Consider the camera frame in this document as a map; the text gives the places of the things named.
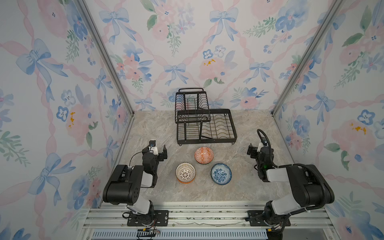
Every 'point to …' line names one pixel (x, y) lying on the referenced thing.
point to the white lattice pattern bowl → (185, 172)
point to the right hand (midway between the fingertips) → (260, 144)
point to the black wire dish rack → (196, 122)
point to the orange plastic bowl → (186, 182)
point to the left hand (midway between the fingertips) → (158, 145)
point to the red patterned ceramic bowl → (204, 155)
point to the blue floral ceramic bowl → (221, 173)
